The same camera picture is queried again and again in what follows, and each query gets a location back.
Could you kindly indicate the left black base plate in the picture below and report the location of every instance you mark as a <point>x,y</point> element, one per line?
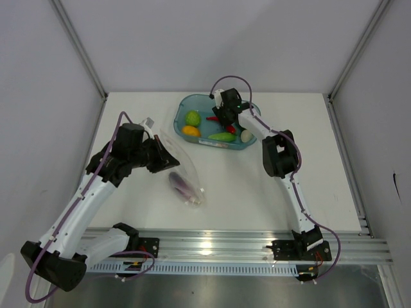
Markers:
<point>149,244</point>

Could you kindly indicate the white egg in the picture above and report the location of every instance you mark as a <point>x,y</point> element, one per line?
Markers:
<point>246,136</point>

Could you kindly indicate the aluminium mounting rail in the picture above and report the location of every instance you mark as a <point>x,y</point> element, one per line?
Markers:
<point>251,247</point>

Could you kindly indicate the orange mango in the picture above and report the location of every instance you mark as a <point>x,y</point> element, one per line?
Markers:
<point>191,131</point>

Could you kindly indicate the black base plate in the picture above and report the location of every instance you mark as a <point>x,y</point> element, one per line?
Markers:
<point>149,244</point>
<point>286,250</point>

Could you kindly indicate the aluminium frame post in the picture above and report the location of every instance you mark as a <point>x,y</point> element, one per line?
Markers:
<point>78,46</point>
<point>365,38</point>

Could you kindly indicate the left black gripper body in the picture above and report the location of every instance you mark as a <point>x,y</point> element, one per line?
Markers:
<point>145,156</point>

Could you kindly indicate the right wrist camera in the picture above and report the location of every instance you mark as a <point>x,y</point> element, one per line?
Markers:
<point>217,94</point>

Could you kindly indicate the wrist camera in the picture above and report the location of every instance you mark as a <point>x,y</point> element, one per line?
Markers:
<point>147,125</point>
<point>217,94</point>

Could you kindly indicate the right aluminium frame post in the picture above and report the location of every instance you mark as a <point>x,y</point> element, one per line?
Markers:
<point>365,38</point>

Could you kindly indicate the white slotted cable duct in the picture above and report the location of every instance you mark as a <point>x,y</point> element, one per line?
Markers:
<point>266,269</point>

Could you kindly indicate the clear zip top bag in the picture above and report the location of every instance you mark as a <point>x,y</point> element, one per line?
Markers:
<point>186,169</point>

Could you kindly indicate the left aluminium frame post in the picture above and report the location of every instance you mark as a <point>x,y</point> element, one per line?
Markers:
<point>78,46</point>

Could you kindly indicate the green custard apple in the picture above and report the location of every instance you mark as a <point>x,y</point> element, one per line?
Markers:
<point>192,118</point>

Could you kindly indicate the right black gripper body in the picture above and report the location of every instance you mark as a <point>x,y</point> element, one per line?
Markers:
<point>225,109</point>

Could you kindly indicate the red chili pepper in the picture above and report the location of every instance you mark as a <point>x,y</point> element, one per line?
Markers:
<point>228,128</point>

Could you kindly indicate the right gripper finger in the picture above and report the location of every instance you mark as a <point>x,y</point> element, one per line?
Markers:
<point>218,115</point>
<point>229,119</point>

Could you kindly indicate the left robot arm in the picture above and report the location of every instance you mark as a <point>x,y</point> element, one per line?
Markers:
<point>57,256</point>

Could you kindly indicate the purple eggplant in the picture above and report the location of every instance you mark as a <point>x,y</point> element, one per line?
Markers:
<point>184,189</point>

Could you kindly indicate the teal plastic bin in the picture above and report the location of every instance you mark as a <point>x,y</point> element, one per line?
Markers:
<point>203,105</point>

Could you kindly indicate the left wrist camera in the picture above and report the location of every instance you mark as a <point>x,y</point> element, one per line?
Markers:
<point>147,125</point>

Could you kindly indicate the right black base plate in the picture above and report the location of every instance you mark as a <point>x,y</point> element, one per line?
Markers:
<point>286,250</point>

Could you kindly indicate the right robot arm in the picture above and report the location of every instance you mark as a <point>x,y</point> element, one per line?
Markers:
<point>281,161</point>

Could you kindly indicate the light green cucumber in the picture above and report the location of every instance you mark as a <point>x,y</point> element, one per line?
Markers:
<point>224,137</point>

